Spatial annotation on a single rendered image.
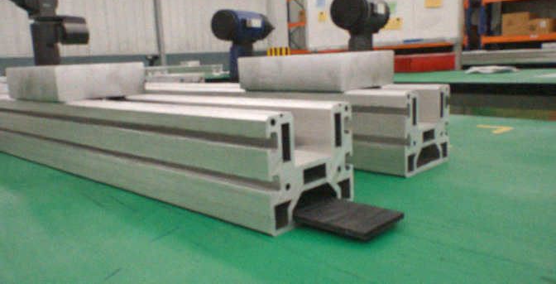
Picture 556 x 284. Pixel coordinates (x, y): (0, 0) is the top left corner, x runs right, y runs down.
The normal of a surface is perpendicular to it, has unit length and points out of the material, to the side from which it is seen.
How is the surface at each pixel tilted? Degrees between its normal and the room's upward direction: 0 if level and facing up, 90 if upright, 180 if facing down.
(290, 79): 90
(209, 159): 90
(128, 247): 0
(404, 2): 90
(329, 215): 0
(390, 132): 90
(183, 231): 0
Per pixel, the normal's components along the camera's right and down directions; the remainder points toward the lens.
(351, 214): -0.04, -0.99
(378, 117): -0.68, 0.14
